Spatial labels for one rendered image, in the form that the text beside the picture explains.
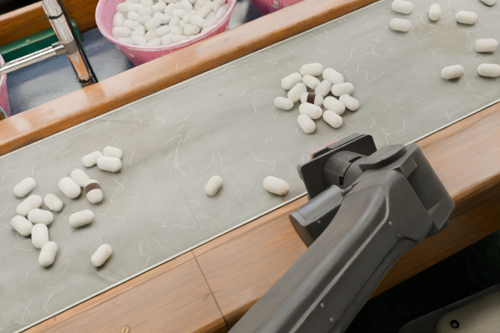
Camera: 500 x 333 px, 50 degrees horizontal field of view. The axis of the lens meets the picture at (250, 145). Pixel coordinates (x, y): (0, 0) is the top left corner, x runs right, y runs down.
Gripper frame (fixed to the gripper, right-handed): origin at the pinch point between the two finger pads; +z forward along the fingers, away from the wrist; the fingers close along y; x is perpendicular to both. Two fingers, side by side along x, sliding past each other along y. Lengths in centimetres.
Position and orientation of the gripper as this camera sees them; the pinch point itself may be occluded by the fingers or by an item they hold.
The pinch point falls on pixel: (315, 162)
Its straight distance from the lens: 75.2
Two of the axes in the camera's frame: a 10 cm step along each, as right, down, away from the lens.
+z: -2.7, -1.2, 9.5
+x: 3.6, 9.1, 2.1
